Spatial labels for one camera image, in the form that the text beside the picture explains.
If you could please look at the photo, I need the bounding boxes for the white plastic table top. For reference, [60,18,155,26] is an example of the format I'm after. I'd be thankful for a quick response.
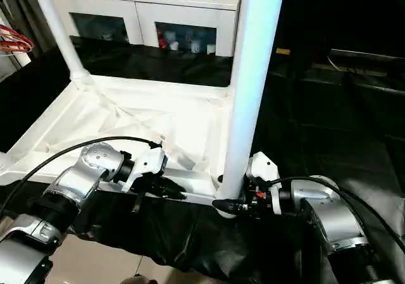
[0,75,244,220]

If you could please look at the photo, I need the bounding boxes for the black shiny mat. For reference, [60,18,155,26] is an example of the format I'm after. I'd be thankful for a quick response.
[0,34,405,284]

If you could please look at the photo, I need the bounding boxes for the grey robot foot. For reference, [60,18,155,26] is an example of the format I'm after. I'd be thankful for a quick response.
[121,274,149,284]

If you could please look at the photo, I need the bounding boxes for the black flat bar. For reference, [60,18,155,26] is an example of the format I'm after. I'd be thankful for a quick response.
[328,49,405,60]

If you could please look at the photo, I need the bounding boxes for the white cabinet with glass doors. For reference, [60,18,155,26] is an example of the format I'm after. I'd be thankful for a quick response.
[49,0,243,57]

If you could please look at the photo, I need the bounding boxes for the red clothes hangers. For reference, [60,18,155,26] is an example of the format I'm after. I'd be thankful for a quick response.
[0,24,34,54]

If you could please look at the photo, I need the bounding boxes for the grey curtain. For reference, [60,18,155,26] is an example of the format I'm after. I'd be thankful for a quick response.
[18,0,64,49]

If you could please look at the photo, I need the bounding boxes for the black cabinet with gold label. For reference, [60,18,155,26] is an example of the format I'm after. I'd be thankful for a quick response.
[268,0,405,73]

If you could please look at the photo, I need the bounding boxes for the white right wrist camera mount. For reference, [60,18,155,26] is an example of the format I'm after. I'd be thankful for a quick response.
[246,151,282,215]

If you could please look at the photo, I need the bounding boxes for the white post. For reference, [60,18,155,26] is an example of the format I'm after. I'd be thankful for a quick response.
[15,52,32,67]

